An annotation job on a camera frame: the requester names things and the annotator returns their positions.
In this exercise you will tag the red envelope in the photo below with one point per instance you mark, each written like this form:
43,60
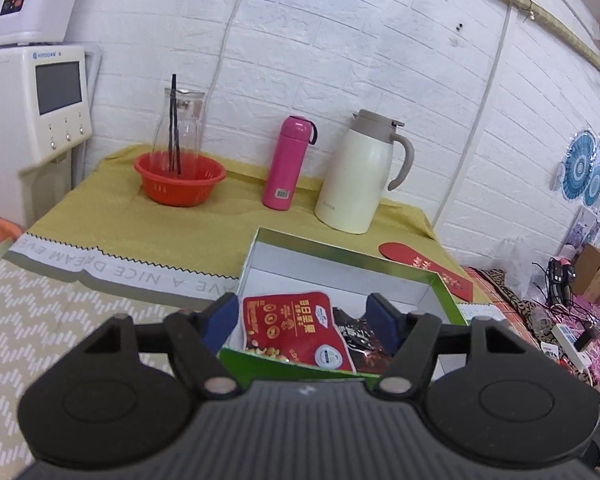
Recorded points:
405,255

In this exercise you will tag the bamboo pole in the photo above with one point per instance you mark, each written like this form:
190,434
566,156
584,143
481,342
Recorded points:
530,2

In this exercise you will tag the white power strip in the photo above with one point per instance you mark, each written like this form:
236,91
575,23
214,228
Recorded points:
565,336

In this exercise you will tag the red plastic basket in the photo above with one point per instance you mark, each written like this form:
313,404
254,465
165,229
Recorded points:
180,192

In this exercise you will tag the pink thermos bottle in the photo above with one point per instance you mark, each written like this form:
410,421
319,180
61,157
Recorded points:
285,170

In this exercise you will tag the clear plastic bag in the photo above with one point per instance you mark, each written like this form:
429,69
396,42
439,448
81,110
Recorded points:
510,260

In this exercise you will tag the red nut snack packet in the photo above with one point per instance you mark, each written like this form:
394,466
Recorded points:
290,325

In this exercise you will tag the black stirring stick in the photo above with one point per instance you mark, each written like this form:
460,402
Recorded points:
174,110

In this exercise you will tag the glass carafe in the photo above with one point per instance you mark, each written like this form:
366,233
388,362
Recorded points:
190,125

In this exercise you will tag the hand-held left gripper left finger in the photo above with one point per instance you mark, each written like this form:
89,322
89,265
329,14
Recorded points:
225,317

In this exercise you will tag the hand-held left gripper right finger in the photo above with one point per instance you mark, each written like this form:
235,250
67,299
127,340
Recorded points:
382,327

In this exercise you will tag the yellow tablecloth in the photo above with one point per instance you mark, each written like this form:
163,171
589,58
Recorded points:
130,230

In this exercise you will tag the dark snack packet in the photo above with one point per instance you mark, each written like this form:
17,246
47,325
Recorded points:
355,335

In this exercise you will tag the white water purifier with screen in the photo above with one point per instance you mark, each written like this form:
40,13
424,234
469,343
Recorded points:
10,125

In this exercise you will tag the brown cardboard box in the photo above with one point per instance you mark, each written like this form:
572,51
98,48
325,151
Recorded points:
592,270

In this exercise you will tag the cream thermal jug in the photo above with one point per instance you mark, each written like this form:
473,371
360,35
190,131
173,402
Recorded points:
350,180

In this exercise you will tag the green cardboard box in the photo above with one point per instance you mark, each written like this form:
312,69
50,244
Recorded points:
290,270

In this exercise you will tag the leopard print cloth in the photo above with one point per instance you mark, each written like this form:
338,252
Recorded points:
510,305

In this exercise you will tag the blue patterned wall decoration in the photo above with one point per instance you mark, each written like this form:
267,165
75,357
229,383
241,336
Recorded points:
580,157

